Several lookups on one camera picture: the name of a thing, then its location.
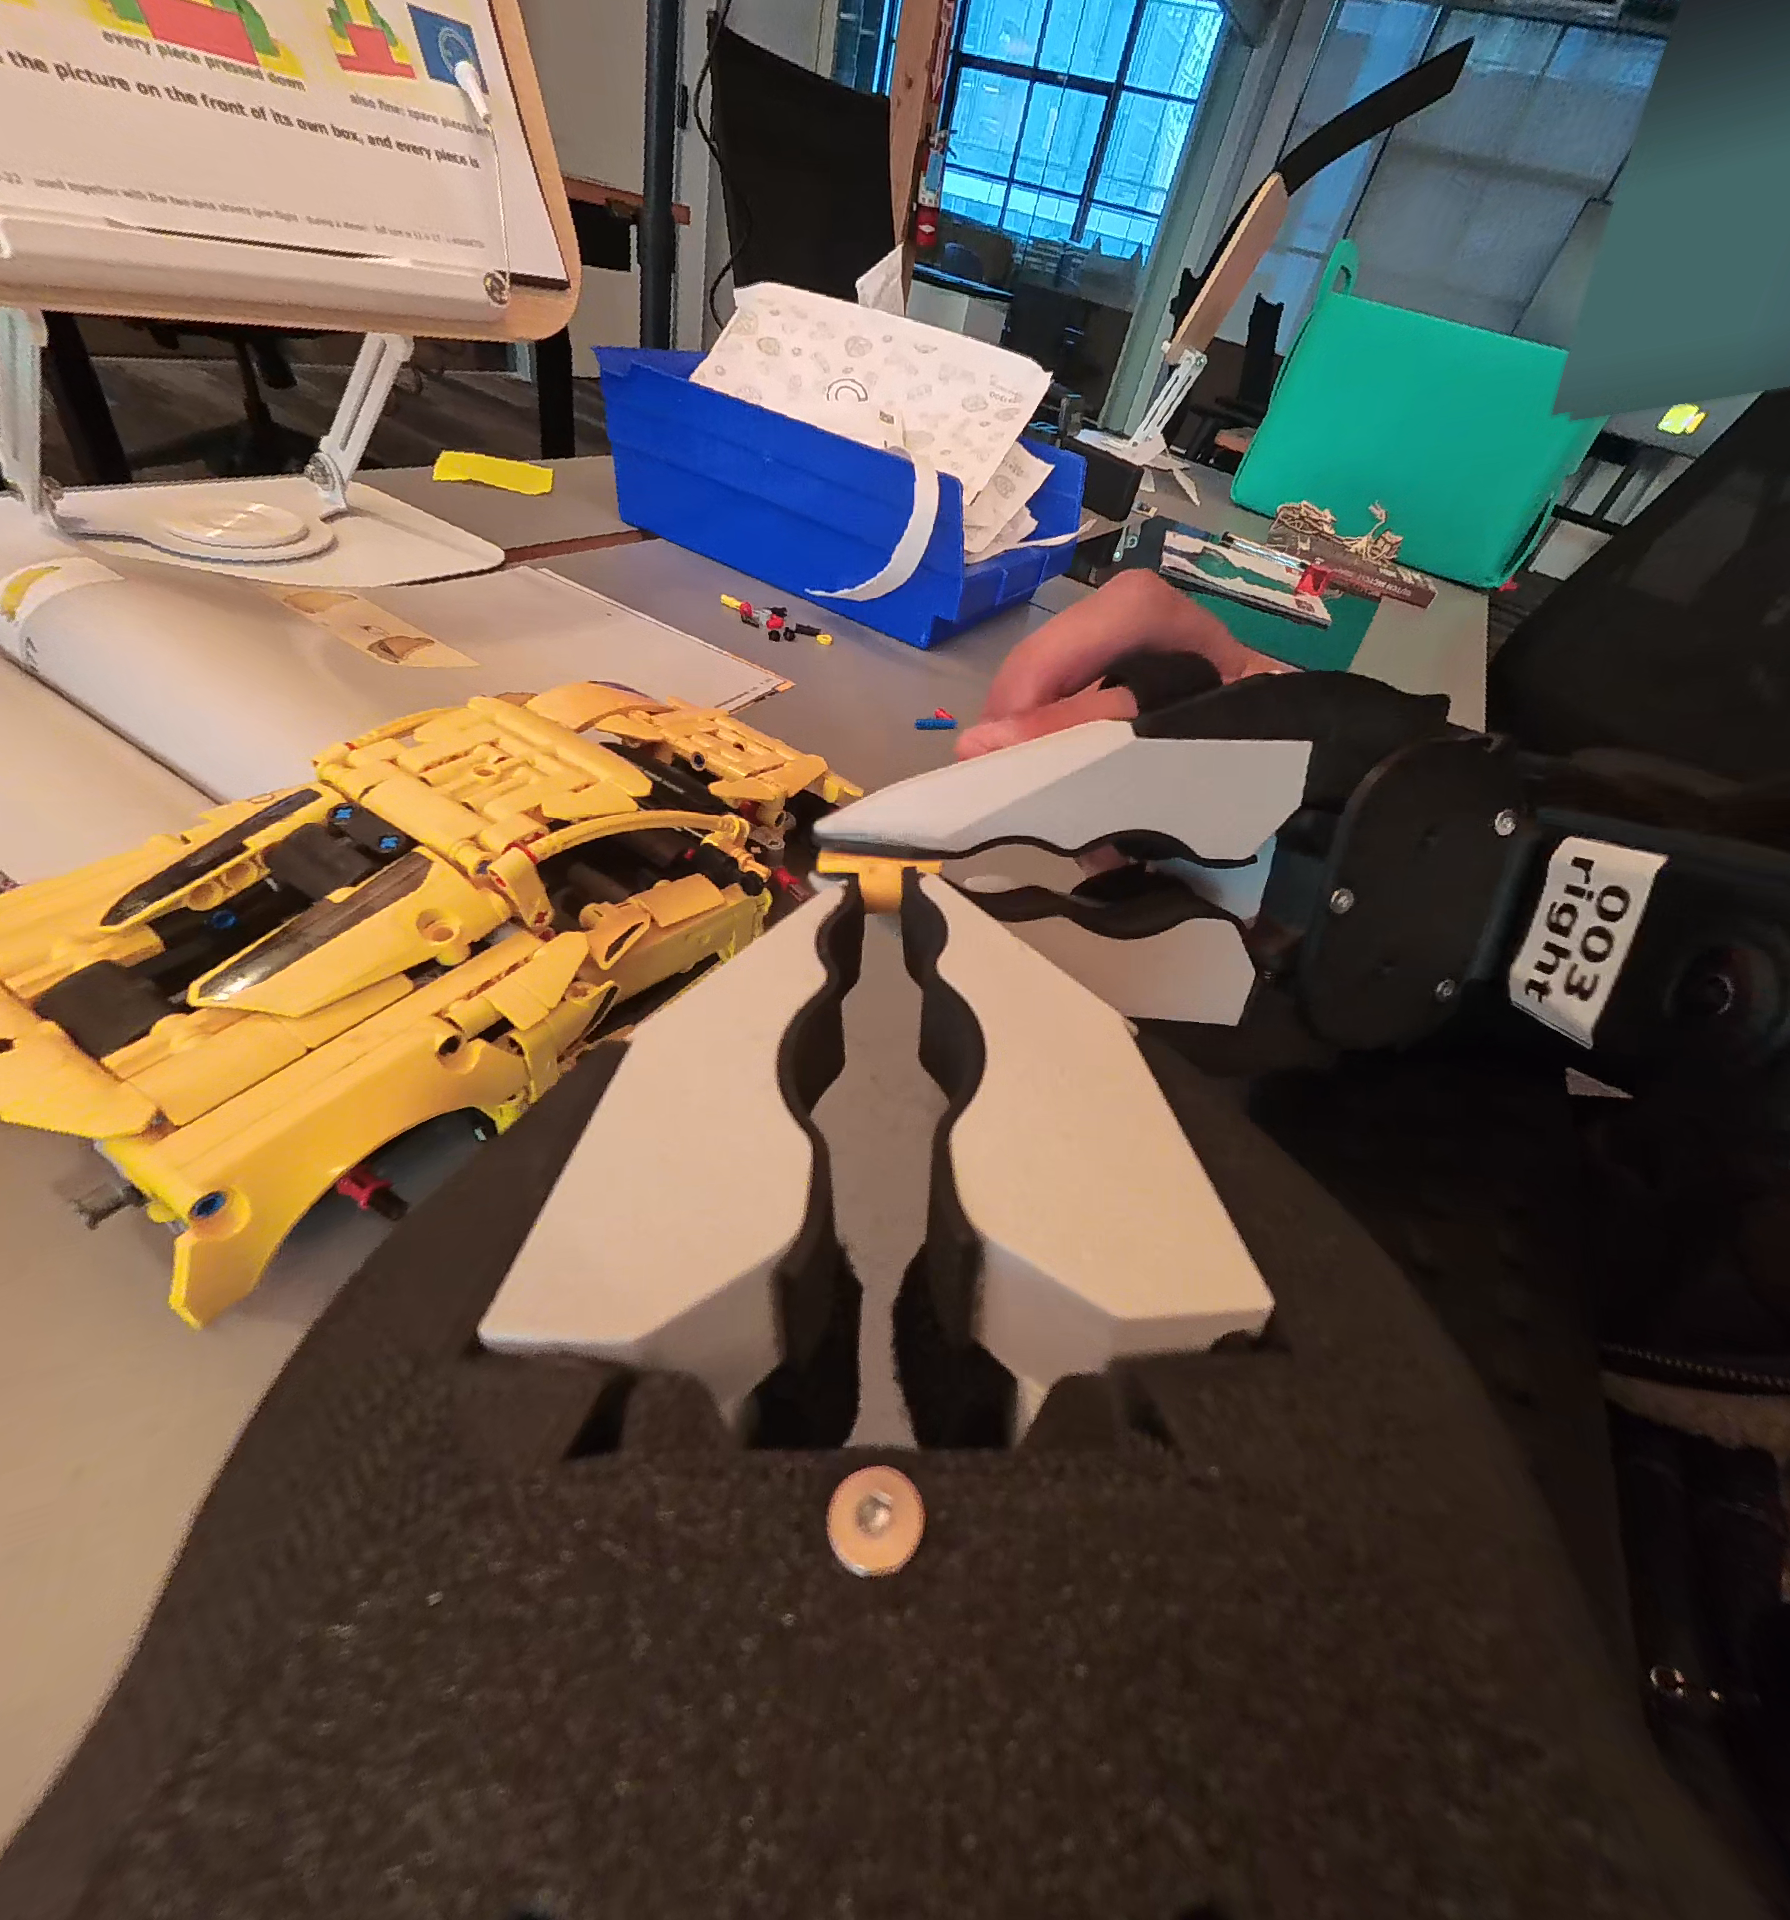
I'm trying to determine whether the small yellow T-shaped brick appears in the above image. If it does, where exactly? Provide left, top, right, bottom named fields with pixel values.
left=814, top=844, right=946, bottom=911

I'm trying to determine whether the blue plastic bin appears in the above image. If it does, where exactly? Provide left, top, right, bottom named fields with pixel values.
left=596, top=345, right=1089, bottom=650

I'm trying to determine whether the flat printed box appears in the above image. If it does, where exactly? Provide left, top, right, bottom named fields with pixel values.
left=1158, top=533, right=1338, bottom=630

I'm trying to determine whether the printed instruction sheet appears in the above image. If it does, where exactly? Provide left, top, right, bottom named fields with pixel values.
left=0, top=0, right=574, bottom=287

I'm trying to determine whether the white patterned paper bag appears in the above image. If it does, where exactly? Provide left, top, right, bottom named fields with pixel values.
left=685, top=248, right=1085, bottom=603

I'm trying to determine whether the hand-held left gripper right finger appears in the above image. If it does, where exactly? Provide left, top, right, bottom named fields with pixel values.
left=909, top=875, right=1279, bottom=1433

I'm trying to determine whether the black monitor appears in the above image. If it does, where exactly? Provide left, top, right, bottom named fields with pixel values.
left=707, top=28, right=900, bottom=310

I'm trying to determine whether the person's right hand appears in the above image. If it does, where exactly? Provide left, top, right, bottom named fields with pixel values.
left=956, top=570, right=1292, bottom=759

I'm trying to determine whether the open instruction booklet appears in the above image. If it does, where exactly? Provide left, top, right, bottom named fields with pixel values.
left=0, top=555, right=797, bottom=814

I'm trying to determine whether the dark fleece-lined jacket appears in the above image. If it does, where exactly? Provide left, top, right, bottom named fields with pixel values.
left=1257, top=1035, right=1790, bottom=1920

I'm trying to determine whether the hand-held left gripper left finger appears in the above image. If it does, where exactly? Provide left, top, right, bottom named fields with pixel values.
left=474, top=883, right=860, bottom=1433

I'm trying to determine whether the black metal pole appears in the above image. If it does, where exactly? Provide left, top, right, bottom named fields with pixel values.
left=639, top=0, right=688, bottom=351

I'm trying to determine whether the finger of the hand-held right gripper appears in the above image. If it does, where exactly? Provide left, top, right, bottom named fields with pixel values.
left=809, top=721, right=1318, bottom=872
left=967, top=875, right=1265, bottom=1032

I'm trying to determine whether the yellow toy brick car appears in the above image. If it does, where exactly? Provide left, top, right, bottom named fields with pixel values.
left=0, top=684, right=867, bottom=1329

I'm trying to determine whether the grey desk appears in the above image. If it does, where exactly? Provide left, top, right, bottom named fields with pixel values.
left=0, top=447, right=1497, bottom=1862

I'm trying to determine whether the gridded window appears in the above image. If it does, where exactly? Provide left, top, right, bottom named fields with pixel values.
left=937, top=0, right=1227, bottom=259

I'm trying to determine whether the wooden post with red label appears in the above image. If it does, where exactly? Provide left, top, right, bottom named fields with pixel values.
left=887, top=0, right=961, bottom=296

